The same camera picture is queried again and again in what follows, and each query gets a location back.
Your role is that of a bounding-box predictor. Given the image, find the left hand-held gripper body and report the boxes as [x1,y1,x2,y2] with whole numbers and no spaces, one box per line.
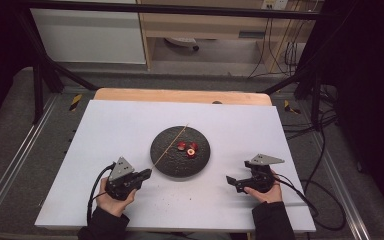
[104,156,142,202]

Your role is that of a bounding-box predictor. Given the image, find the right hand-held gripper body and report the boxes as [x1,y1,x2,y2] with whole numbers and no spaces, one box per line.
[244,153,286,194]

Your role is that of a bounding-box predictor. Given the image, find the black round plate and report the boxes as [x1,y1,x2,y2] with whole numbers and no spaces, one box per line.
[149,125,212,178]

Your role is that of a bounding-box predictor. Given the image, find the thin bamboo skewer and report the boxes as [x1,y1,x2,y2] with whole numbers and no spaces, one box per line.
[150,122,190,170]

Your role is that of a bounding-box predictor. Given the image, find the person's right hand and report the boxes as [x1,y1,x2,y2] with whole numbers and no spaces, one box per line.
[243,170,284,205]

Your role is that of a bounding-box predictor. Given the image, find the person's left hand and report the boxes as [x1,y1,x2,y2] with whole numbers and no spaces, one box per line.
[95,177,138,218]

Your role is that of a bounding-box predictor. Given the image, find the yellow black floor tape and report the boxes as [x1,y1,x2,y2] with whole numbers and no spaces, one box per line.
[283,99,302,115]
[68,93,83,112]

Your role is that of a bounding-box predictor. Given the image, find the wooden table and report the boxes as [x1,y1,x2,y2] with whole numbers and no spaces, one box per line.
[93,87,274,107]

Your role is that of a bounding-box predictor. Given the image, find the white chair base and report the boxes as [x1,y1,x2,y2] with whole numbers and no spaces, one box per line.
[164,36,200,52]

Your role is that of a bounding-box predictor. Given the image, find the black curtain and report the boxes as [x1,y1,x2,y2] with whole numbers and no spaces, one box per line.
[0,0,32,133]
[313,0,384,228]

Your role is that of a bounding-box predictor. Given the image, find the light wooden desk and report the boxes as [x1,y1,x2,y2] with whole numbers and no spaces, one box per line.
[136,0,316,73]

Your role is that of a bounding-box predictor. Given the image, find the white cabinet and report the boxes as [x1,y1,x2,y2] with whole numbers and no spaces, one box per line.
[29,0,147,65]

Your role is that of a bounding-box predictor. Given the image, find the white power strip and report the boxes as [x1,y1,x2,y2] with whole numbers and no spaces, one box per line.
[261,0,290,11]

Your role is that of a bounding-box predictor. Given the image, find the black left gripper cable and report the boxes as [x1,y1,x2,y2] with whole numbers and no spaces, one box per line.
[86,162,117,225]

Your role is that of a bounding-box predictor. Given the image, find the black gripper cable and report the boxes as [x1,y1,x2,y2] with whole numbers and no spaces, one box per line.
[272,174,347,232]
[86,162,117,225]

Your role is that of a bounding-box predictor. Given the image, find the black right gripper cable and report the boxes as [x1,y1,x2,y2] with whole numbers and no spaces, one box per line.
[272,174,347,232]

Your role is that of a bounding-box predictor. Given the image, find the black floor cables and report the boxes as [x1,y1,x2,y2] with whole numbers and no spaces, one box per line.
[281,83,340,142]

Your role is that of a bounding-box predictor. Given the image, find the metal floor rail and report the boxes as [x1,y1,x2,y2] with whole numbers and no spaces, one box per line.
[313,132,372,240]
[0,94,60,228]

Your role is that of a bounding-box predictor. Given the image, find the black hanging cables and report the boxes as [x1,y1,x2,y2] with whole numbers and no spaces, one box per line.
[247,14,302,80]

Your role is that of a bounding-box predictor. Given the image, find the black metal frame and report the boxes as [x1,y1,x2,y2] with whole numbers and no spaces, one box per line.
[15,0,325,132]

